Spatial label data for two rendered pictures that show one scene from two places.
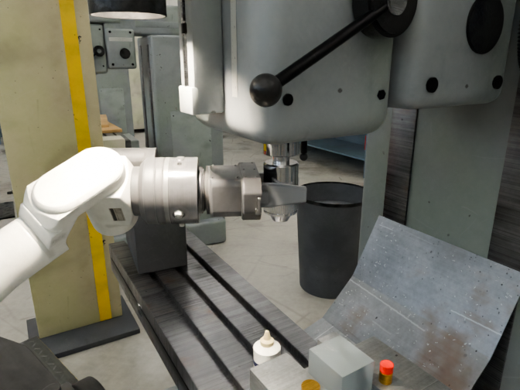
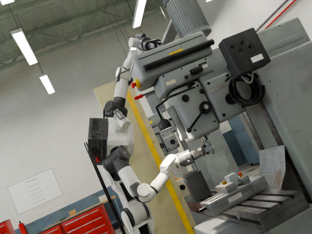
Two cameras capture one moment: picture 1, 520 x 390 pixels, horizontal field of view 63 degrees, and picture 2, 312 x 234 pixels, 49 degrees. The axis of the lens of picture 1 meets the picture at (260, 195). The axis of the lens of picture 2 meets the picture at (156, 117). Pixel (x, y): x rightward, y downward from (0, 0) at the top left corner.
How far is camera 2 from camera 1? 1.54 m
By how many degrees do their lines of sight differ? 30
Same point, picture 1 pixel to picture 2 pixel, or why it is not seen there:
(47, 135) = not seen: hidden behind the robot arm
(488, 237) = (275, 140)
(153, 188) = (181, 157)
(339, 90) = (204, 124)
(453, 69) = (228, 109)
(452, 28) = (223, 103)
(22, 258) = (163, 178)
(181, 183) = (186, 154)
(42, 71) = (144, 160)
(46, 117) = (151, 178)
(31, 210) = (162, 169)
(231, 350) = not seen: hidden behind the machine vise
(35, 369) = not seen: outside the picture
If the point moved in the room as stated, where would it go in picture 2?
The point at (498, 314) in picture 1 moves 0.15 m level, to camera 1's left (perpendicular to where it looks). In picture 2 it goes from (283, 158) to (258, 168)
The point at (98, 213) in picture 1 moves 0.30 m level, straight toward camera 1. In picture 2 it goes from (173, 167) to (178, 168)
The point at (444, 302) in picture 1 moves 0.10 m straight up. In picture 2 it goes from (276, 164) to (268, 148)
